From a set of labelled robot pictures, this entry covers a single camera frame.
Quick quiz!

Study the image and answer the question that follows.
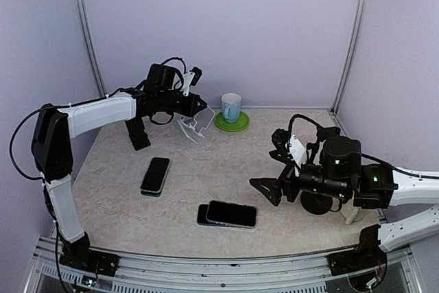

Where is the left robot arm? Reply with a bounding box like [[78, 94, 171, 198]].
[[31, 61, 208, 269]]

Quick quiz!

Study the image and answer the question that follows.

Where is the front black pole stand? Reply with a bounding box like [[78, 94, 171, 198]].
[[300, 191, 342, 215]]

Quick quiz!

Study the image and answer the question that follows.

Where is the white folding phone stand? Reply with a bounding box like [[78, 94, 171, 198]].
[[176, 106, 215, 145]]

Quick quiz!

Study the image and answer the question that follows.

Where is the aluminium corner post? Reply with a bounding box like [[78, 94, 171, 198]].
[[75, 0, 106, 96], [331, 0, 367, 117]]

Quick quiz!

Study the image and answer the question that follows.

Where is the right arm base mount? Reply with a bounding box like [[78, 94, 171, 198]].
[[327, 224, 388, 276]]

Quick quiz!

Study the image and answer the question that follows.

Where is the light blue mug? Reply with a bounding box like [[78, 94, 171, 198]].
[[221, 93, 241, 124]]

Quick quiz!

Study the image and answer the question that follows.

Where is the left aluminium corner post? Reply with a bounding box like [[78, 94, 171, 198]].
[[75, 0, 106, 96]]

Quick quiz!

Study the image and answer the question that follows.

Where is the rear black pole stand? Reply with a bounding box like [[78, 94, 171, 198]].
[[306, 126, 341, 158]]

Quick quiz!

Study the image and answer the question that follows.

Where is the left top black phone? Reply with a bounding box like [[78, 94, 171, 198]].
[[141, 157, 170, 195]]

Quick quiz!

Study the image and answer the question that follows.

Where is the right aluminium corner post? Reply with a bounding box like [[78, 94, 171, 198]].
[[331, 0, 367, 117]]

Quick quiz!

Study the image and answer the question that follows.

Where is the cream ceramic mug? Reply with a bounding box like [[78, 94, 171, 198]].
[[341, 204, 364, 225]]

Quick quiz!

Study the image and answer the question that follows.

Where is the front aluminium rail frame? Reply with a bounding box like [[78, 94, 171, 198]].
[[19, 237, 427, 292]]

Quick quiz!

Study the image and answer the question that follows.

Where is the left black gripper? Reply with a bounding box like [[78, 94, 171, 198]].
[[158, 90, 206, 117]]

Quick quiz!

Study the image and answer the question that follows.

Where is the black folding phone stand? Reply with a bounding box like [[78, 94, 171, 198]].
[[125, 117, 151, 151]]

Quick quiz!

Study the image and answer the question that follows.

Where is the black pole stand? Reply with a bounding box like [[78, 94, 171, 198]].
[[300, 191, 342, 215], [306, 126, 341, 158]]

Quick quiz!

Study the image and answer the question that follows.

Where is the centre bottom blue phone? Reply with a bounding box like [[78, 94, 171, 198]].
[[197, 204, 236, 227]]

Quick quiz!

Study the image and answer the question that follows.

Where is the black phone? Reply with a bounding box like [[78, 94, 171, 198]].
[[141, 157, 170, 195], [206, 200, 257, 228]]

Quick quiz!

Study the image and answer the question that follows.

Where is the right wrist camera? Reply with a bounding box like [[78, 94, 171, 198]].
[[269, 128, 294, 165]]

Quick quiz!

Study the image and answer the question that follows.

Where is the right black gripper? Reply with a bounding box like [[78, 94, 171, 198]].
[[250, 148, 351, 207]]

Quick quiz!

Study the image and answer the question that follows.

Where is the left bottom teal phone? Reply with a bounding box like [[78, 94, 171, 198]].
[[140, 170, 168, 197]]

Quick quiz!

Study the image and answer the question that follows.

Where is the centre top black phone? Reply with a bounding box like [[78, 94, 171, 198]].
[[206, 200, 257, 228]]

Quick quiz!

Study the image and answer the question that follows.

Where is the green saucer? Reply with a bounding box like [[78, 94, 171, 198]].
[[214, 111, 250, 132]]

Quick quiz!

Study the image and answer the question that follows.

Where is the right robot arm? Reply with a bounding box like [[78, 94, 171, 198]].
[[250, 135, 438, 268]]

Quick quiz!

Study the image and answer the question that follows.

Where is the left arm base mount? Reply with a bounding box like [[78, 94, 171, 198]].
[[59, 233, 120, 277]]

